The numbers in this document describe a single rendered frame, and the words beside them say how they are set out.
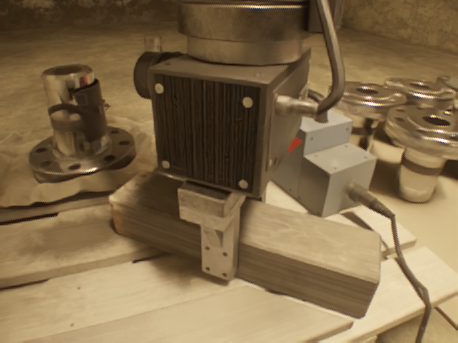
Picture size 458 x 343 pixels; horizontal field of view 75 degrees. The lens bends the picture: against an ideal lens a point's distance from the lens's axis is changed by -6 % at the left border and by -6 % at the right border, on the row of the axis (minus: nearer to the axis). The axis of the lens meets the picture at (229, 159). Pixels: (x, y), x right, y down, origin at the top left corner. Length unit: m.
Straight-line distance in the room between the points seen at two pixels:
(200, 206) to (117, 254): 0.27
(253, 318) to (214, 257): 0.10
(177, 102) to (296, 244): 0.27
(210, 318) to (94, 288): 0.20
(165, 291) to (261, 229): 0.18
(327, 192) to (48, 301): 0.51
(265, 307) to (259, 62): 0.33
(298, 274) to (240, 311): 0.10
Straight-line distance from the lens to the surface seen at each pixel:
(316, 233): 0.51
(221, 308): 0.48
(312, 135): 0.65
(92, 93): 0.77
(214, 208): 0.36
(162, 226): 0.54
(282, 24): 0.33
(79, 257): 0.62
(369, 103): 1.05
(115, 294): 0.55
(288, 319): 0.48
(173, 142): 0.36
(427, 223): 1.00
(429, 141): 0.89
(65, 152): 0.81
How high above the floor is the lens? 0.56
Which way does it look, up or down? 30 degrees down
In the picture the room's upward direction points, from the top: 1 degrees clockwise
